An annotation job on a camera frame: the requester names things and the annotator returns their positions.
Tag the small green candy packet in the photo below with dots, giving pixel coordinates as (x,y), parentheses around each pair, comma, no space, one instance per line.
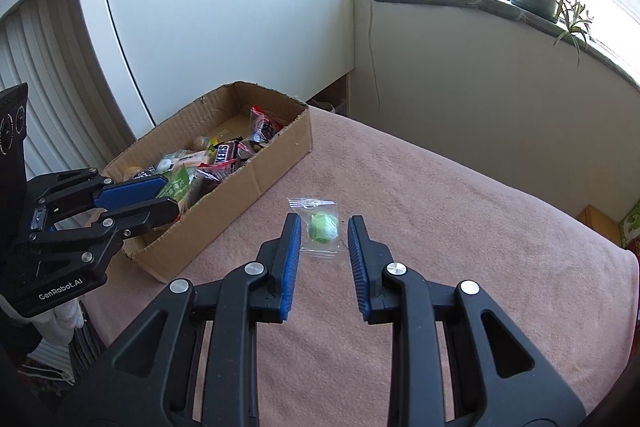
(322,227)

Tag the green snack packet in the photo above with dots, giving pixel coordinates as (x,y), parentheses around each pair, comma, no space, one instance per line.
(179,182)

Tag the green patterned bag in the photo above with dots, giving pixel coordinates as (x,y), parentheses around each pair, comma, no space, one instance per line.
(632,227)

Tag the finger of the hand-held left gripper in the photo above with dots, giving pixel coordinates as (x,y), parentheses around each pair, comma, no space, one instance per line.
(150,213)
(132,191)

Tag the small black snack packet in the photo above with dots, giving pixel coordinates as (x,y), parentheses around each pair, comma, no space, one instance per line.
(145,172)

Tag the striped cloth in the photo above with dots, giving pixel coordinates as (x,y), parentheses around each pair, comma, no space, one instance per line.
(75,357)

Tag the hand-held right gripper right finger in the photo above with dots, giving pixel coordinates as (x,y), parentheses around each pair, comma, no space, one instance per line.
(357,267)

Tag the brown box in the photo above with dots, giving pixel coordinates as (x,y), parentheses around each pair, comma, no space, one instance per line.
(597,219)

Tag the cardboard box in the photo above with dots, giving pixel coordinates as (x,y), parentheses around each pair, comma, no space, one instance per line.
(240,202)

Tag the white cloth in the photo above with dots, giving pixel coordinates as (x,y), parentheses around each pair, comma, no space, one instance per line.
(65,322)

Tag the white ribbed panel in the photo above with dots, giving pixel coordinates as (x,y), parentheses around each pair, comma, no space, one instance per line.
(60,82)

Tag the yellow candy packet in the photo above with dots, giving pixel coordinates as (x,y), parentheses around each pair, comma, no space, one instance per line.
(215,143)

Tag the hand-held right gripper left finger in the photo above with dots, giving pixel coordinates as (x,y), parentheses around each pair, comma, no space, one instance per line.
(290,267)

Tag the white cabinet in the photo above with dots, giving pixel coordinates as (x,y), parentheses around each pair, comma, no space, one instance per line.
(225,7)

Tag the pink table blanket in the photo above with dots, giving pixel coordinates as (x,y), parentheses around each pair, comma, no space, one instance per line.
(475,282)

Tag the small brown chocolate bar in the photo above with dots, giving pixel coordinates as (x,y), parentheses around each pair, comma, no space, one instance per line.
(225,152)

